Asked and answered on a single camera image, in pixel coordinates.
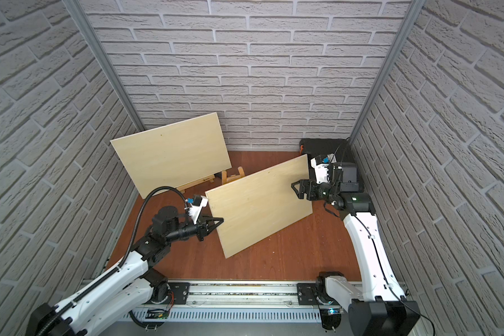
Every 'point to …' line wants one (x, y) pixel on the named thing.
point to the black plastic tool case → (313, 147)
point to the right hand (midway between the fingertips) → (306, 184)
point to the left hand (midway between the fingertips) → (224, 219)
